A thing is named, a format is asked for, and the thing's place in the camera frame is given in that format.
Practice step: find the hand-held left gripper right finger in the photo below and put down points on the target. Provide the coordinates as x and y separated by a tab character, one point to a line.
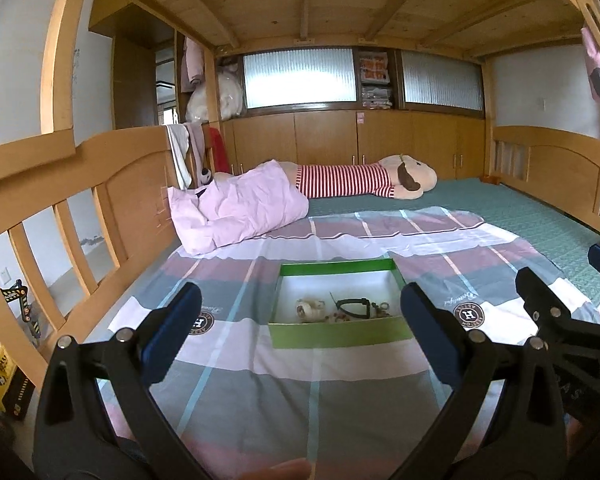
425	325

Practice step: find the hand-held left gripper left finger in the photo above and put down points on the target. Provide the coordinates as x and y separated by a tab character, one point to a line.
172	330

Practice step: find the green cardboard box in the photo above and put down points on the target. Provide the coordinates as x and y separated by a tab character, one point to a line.
340	335

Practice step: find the person's left hand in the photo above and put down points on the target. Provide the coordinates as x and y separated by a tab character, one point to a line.
280	471

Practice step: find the green bed mat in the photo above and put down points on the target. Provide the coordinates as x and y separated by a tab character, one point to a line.
530	220

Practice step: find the wooden bed footboard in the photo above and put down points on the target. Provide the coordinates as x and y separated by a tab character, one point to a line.
555	170

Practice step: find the white tape roll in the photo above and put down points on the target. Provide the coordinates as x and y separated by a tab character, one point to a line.
307	309

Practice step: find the pink quilt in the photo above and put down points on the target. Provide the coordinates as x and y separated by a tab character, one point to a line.
240	205

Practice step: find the patchwork bedsheet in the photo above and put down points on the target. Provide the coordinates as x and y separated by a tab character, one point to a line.
300	400

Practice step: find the yellow toy excavator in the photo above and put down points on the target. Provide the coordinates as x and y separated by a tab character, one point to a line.
25	310

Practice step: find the striped plush toy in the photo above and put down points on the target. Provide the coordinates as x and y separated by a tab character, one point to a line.
340	180

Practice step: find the white hanging garment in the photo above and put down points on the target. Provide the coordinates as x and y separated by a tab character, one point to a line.
179	155

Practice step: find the yellow toy truck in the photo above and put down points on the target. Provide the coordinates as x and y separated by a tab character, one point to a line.
2	380

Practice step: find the red hanging garment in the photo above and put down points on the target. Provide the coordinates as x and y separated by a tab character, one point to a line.
220	150

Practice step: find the ribbed glass window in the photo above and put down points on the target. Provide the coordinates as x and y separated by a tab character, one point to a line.
442	80
300	79

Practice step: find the white plush in bag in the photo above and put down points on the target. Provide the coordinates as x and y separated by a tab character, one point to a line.
220	95

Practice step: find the stack of packets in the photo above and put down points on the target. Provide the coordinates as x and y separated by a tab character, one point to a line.
376	82

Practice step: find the wooden wardrobe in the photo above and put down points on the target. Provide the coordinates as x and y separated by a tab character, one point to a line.
135	85

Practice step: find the pink hanging garment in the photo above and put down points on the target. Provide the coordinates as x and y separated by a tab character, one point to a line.
192	62

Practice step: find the wooden bed side rail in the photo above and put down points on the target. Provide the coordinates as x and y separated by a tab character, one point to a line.
130	175

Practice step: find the white wall outlet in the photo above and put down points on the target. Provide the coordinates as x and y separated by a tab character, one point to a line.
5	276

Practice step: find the wooden wall cabinets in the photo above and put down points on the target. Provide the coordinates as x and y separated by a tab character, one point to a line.
330	135

